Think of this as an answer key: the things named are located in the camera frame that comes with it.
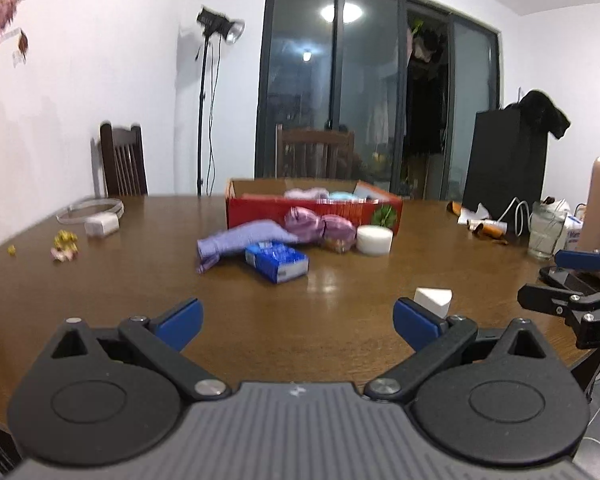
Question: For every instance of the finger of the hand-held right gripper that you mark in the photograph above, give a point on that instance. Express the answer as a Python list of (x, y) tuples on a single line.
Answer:
[(545, 297), (580, 259)]

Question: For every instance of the scattered dried petals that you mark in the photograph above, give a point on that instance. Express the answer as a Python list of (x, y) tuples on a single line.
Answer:
[(65, 247)]

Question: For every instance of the white charger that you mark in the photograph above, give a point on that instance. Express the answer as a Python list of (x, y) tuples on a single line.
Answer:
[(101, 225)]

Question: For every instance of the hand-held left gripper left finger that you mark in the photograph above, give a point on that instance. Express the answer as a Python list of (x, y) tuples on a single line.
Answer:
[(182, 322)]

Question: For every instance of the black framed sliding glass door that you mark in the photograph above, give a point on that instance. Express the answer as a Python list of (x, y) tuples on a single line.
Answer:
[(300, 85)]

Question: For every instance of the black fluffy garment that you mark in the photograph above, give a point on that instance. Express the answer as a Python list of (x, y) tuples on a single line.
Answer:
[(540, 110)]

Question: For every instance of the clear drinking glass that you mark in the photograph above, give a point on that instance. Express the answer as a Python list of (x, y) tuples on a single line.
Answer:
[(546, 232)]

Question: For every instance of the orange and white tubes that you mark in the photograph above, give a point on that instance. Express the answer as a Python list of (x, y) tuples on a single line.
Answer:
[(490, 232)]

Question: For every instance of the red cardboard box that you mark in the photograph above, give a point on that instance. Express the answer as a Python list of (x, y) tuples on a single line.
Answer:
[(260, 212)]

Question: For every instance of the blue tissue packet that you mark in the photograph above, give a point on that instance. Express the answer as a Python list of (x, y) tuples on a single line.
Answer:
[(275, 260)]

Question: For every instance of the white wedge sponge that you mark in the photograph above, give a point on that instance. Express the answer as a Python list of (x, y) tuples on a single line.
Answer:
[(432, 301)]

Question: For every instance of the blue plush toy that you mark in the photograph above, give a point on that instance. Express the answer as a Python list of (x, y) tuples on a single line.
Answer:
[(342, 196)]

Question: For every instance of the brown wooden slatted chair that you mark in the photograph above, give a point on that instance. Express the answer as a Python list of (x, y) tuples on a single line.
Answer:
[(312, 152)]

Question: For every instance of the white cream tube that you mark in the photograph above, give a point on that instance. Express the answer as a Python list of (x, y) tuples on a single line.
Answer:
[(487, 225)]

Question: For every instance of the white paper leaflet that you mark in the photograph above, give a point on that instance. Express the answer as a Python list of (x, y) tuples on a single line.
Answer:
[(472, 214)]

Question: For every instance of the pink bundle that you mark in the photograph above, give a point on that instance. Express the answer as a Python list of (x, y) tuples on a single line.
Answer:
[(305, 225)]

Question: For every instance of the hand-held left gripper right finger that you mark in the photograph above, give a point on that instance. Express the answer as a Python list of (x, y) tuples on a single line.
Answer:
[(415, 322)]

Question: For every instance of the black device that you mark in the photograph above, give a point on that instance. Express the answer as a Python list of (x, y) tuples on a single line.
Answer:
[(560, 276)]

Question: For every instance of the dark wooden slatted chair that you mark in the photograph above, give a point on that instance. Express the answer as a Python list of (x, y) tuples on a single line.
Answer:
[(124, 165)]

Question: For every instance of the white carton blue print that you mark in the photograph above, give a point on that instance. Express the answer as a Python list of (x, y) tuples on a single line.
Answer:
[(574, 232)]

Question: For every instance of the hanging clothes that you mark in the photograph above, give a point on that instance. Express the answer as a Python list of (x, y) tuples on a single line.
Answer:
[(422, 45)]

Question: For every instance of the studio light on stand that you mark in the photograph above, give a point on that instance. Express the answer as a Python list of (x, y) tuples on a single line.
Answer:
[(220, 27)]

